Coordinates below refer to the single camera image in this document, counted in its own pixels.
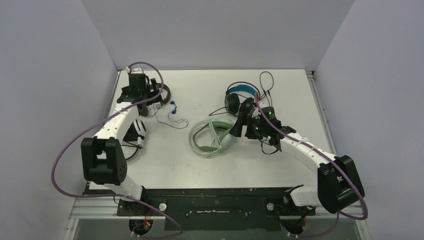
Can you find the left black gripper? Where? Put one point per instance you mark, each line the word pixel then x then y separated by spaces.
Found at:
pixel 154 93

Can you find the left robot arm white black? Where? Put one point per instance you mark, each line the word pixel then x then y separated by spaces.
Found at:
pixel 103 159

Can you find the white black headphones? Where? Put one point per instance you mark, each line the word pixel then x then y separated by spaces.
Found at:
pixel 134 138

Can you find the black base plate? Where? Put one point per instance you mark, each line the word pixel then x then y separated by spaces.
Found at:
pixel 230 209

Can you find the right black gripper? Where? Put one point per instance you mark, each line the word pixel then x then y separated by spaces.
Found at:
pixel 245 117

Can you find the aluminium frame rail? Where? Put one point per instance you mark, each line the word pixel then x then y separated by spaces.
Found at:
pixel 311 78

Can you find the brown headphones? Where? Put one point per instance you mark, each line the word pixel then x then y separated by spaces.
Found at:
pixel 163 99

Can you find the black blue headphones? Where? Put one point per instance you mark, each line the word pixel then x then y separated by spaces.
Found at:
pixel 232 99

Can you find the mint green headphones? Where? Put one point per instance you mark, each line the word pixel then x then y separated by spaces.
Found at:
pixel 211 137

